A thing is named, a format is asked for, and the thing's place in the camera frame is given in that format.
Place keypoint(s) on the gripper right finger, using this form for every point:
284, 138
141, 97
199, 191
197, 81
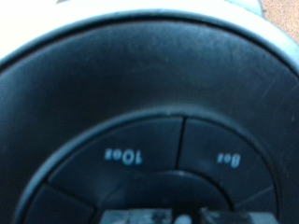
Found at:
236, 218

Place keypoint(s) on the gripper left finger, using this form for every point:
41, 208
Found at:
137, 217

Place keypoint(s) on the black Keurig coffee machine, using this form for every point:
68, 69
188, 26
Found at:
155, 77

